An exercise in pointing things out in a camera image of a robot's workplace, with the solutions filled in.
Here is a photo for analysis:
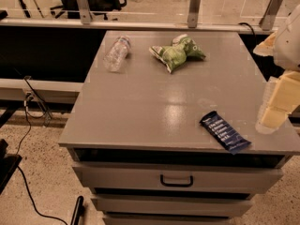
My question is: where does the metal rail bracket left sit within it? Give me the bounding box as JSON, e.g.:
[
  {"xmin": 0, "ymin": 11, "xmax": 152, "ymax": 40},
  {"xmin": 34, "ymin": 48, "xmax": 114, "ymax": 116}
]
[{"xmin": 76, "ymin": 0, "xmax": 92, "ymax": 24}]

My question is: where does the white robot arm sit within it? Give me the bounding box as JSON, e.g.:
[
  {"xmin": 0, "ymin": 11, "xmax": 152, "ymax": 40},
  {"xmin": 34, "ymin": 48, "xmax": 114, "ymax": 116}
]
[{"xmin": 253, "ymin": 5, "xmax": 300, "ymax": 134}]

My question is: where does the metal rail bracket right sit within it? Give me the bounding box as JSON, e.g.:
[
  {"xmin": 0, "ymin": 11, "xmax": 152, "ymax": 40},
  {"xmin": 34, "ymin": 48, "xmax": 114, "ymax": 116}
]
[{"xmin": 259, "ymin": 0, "xmax": 283, "ymax": 31}]

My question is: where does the metal rail bracket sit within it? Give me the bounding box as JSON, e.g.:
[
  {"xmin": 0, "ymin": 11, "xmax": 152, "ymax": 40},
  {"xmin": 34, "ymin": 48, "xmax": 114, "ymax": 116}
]
[
  {"xmin": 259, "ymin": 0, "xmax": 283, "ymax": 31},
  {"xmin": 187, "ymin": 0, "xmax": 201, "ymax": 28},
  {"xmin": 76, "ymin": 0, "xmax": 92, "ymax": 24}
]

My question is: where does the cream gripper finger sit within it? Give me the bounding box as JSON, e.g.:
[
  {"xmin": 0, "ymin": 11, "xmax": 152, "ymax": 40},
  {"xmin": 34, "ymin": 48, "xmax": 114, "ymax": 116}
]
[
  {"xmin": 253, "ymin": 32, "xmax": 277, "ymax": 56},
  {"xmin": 258, "ymin": 70, "xmax": 300, "ymax": 129}
]

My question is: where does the clear plastic water bottle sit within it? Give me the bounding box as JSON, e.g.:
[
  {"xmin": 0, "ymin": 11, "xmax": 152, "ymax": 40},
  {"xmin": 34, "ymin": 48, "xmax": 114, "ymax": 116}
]
[{"xmin": 103, "ymin": 36, "xmax": 131, "ymax": 72}]

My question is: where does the green jalapeno chip bag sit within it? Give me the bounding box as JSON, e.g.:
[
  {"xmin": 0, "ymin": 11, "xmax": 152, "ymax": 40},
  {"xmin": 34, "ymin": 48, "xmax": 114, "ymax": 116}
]
[{"xmin": 149, "ymin": 34, "xmax": 205, "ymax": 74}]

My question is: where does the black floor cable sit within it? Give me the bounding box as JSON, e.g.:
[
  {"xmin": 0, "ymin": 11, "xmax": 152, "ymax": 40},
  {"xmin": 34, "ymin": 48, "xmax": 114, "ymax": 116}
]
[{"xmin": 14, "ymin": 75, "xmax": 69, "ymax": 225}]

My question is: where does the black drawer handle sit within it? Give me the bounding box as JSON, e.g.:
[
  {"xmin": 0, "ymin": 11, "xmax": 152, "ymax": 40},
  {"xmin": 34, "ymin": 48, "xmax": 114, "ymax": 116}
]
[{"xmin": 159, "ymin": 174, "xmax": 194, "ymax": 188}]

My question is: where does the blue rxbar blueberry bar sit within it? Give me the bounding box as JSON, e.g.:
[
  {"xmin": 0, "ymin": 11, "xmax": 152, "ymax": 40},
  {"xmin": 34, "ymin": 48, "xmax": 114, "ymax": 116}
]
[{"xmin": 200, "ymin": 111, "xmax": 251, "ymax": 155}]

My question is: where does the grey drawer cabinet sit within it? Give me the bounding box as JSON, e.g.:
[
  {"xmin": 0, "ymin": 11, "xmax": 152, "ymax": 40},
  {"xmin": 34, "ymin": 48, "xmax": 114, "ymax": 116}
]
[{"xmin": 59, "ymin": 31, "xmax": 299, "ymax": 225}]

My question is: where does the black cylinder on floor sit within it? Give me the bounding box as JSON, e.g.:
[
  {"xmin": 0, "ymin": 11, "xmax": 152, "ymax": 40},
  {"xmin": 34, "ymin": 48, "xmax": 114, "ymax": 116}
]
[{"xmin": 70, "ymin": 196, "xmax": 84, "ymax": 225}]

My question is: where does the metal rail bracket middle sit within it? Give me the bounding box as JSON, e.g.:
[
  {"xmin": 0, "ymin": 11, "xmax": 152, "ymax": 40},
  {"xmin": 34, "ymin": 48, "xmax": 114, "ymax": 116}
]
[{"xmin": 187, "ymin": 0, "xmax": 201, "ymax": 28}]

